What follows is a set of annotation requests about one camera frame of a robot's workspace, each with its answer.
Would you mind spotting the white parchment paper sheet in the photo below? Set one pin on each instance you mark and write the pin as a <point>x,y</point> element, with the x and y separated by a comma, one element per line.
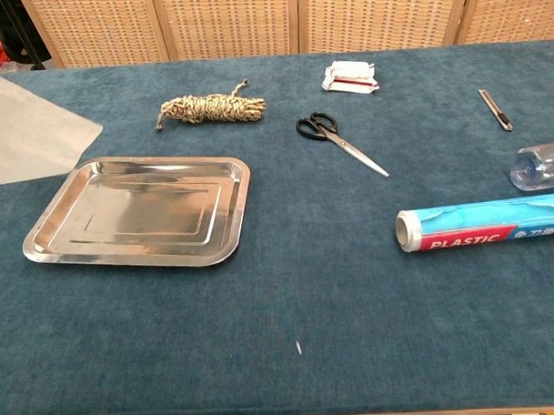
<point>28,129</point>

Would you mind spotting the silver metal tray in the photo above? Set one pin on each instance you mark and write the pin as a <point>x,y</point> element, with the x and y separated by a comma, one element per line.
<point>140,212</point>

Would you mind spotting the blue plush table cover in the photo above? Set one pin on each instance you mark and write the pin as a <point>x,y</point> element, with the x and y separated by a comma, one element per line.
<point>280,307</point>

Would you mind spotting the tiny white paper scrap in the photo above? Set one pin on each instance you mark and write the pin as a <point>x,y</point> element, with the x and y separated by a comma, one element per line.
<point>298,348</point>

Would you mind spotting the white gauze packet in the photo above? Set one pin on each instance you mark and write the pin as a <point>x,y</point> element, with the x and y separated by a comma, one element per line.
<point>350,75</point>

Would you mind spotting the wicker folding screen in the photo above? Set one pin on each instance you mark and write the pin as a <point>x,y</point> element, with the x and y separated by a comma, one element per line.
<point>229,22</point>

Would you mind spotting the blue plastic wrap roll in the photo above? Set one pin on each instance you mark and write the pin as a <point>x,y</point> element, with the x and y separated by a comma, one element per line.
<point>478,223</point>

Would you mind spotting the silver utility knife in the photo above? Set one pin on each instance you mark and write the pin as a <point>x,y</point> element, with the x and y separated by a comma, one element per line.
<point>496,110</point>

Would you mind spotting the clear plastic water bottle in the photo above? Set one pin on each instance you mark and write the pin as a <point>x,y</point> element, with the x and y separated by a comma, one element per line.
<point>544,168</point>

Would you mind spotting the black tripod stand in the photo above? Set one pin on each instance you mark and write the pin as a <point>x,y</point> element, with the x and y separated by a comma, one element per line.
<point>27,38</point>

